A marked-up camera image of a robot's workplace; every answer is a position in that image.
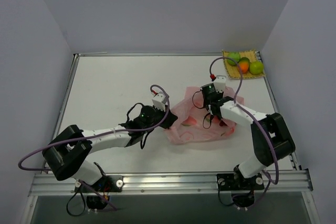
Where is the pink plastic bag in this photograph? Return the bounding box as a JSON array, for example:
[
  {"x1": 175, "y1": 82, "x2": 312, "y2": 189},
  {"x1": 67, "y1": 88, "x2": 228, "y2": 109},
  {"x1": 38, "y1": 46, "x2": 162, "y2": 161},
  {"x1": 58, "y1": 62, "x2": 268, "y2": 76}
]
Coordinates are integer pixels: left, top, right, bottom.
[{"x1": 164, "y1": 87, "x2": 236, "y2": 144}]

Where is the orange green fake mango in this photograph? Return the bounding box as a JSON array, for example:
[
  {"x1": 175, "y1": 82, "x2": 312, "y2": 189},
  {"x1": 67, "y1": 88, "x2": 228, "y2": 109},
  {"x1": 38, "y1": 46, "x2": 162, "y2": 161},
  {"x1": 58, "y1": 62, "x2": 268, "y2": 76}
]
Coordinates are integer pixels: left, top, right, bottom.
[{"x1": 238, "y1": 57, "x2": 250, "y2": 73}]

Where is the green fake pear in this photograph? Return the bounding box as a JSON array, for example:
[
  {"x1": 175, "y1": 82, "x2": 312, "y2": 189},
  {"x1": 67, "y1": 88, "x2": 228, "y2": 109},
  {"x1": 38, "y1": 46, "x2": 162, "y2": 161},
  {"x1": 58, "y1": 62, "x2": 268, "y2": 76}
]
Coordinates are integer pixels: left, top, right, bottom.
[{"x1": 249, "y1": 61, "x2": 264, "y2": 75}]

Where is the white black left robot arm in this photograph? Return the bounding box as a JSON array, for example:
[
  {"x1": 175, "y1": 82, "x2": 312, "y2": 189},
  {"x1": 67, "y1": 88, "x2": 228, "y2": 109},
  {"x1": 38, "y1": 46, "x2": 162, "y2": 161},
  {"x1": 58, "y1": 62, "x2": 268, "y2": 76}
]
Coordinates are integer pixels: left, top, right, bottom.
[{"x1": 42, "y1": 105, "x2": 178, "y2": 192}]

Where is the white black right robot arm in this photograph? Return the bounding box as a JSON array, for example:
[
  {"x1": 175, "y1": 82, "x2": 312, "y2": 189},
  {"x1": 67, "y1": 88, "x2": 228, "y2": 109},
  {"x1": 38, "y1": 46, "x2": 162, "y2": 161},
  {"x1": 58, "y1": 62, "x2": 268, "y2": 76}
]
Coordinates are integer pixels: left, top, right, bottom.
[{"x1": 201, "y1": 84, "x2": 296, "y2": 189}]

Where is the red fake grape bunch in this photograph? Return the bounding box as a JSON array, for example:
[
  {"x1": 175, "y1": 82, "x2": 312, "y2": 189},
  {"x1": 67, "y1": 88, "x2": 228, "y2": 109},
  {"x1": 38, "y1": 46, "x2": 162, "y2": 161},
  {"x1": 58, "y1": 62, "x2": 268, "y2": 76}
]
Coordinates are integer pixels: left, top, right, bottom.
[{"x1": 219, "y1": 121, "x2": 227, "y2": 127}]

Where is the yellow woven mat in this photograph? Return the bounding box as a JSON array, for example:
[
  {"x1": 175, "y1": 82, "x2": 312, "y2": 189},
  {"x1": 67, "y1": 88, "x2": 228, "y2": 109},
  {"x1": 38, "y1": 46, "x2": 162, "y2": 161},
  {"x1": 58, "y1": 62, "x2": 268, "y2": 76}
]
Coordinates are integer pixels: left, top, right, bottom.
[{"x1": 222, "y1": 50, "x2": 265, "y2": 80}]

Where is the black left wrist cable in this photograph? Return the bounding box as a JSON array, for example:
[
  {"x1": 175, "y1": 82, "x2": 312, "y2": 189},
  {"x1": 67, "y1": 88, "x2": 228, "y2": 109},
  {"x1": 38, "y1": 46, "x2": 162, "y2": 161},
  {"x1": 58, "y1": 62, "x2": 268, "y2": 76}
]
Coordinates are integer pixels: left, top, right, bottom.
[{"x1": 119, "y1": 103, "x2": 148, "y2": 127}]

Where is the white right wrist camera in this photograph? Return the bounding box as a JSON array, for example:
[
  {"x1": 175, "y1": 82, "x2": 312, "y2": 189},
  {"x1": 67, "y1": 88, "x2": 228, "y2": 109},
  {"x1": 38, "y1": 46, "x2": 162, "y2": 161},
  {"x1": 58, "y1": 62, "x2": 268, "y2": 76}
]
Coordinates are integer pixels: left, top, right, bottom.
[{"x1": 210, "y1": 74, "x2": 227, "y2": 93}]

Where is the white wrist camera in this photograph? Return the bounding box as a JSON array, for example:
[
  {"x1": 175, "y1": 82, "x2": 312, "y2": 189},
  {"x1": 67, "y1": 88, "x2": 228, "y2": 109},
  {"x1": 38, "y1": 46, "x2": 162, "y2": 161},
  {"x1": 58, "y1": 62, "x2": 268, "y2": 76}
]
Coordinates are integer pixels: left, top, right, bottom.
[
  {"x1": 152, "y1": 92, "x2": 169, "y2": 112},
  {"x1": 210, "y1": 74, "x2": 227, "y2": 93}
]

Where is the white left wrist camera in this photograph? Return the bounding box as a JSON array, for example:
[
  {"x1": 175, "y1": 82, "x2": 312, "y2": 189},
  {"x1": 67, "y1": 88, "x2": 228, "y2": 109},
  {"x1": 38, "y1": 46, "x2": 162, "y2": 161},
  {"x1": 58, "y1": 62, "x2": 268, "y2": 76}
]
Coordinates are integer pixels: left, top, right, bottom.
[{"x1": 152, "y1": 92, "x2": 169, "y2": 112}]

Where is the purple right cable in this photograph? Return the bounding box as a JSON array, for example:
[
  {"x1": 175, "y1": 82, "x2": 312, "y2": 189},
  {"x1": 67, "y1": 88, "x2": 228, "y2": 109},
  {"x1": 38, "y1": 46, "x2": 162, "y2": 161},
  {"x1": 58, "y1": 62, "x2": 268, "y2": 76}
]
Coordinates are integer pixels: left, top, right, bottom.
[{"x1": 209, "y1": 56, "x2": 280, "y2": 205}]

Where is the purple cable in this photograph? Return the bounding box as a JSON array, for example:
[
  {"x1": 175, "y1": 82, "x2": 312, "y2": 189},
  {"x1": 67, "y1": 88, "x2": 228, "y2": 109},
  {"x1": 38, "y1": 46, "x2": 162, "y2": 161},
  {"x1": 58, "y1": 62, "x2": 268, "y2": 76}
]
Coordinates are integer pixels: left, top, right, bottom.
[
  {"x1": 17, "y1": 84, "x2": 171, "y2": 171},
  {"x1": 209, "y1": 56, "x2": 280, "y2": 205}
]

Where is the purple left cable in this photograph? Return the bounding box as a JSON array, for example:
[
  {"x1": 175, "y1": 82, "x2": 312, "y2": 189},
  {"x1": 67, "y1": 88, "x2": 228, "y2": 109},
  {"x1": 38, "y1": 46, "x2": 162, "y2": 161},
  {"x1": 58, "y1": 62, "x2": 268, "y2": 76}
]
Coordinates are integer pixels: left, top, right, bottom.
[{"x1": 17, "y1": 84, "x2": 171, "y2": 171}]

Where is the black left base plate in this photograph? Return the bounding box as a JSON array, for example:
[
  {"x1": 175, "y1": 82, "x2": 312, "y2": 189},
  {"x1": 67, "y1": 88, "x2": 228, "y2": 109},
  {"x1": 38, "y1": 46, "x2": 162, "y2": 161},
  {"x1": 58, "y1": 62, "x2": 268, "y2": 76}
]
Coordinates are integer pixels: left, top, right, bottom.
[{"x1": 71, "y1": 173, "x2": 123, "y2": 195}]

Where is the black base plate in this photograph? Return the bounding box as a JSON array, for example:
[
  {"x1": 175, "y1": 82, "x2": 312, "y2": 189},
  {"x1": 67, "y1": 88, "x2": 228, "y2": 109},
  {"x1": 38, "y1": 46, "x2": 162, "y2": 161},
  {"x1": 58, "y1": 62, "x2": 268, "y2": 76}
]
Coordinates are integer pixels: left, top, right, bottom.
[
  {"x1": 216, "y1": 173, "x2": 265, "y2": 191},
  {"x1": 71, "y1": 173, "x2": 123, "y2": 195}
]

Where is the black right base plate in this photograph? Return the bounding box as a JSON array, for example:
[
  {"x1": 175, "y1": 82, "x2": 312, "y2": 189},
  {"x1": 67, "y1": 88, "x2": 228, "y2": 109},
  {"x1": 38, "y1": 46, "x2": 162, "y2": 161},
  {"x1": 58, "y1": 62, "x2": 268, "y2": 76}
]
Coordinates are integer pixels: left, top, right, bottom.
[{"x1": 216, "y1": 173, "x2": 265, "y2": 191}]

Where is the aluminium front rail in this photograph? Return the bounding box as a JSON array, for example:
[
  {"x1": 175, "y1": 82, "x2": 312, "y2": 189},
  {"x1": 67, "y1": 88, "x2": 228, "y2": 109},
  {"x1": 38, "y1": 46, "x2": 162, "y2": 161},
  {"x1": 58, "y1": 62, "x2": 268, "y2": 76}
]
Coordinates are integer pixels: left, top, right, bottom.
[{"x1": 29, "y1": 170, "x2": 313, "y2": 196}]

